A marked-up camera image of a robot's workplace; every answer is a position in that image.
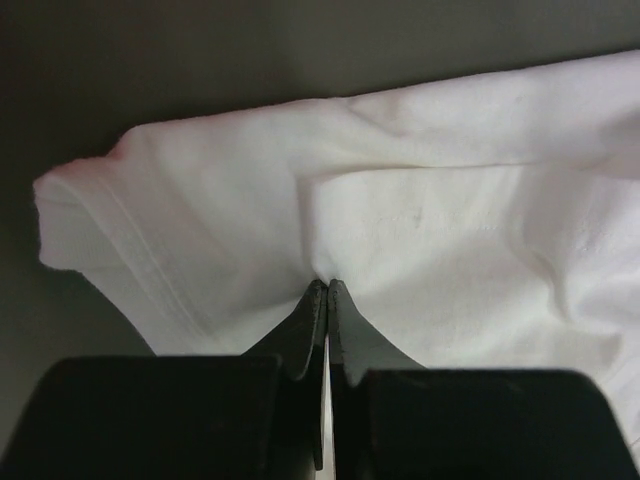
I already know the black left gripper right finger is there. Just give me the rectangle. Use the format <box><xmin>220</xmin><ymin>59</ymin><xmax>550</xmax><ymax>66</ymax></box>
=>
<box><xmin>327</xmin><ymin>279</ymin><xmax>424</xmax><ymax>479</ymax></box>

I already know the white t-shirt with red print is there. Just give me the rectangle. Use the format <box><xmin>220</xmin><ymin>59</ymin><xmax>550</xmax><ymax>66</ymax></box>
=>
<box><xmin>34</xmin><ymin>51</ymin><xmax>639</xmax><ymax>449</ymax></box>

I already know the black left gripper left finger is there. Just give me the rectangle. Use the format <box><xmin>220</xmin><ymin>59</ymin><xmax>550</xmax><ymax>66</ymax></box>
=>
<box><xmin>245</xmin><ymin>280</ymin><xmax>328</xmax><ymax>470</ymax></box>

